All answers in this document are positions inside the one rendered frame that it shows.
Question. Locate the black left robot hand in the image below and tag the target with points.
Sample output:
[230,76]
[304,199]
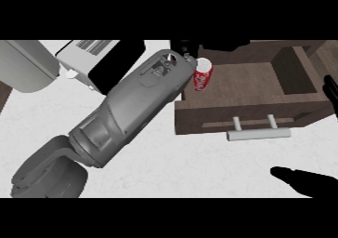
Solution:
[183,46]

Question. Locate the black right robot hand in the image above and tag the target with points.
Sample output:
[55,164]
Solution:
[320,186]

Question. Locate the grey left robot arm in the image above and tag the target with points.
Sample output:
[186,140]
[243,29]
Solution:
[130,99]

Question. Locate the red soda can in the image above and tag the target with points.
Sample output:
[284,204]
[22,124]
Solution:
[202,77]

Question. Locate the brown wooden drawer box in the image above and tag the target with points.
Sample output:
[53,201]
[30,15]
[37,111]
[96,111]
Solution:
[245,82]

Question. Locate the brown wooden drawer front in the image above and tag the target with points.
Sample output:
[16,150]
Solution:
[249,114]

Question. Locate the brown wooden cabinet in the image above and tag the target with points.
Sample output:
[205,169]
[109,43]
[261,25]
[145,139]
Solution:
[262,49]

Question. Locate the white and black appliance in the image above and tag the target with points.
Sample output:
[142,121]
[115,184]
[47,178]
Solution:
[91,59]

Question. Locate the pale grey rounded appliance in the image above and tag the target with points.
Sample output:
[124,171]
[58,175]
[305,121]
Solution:
[21,65]

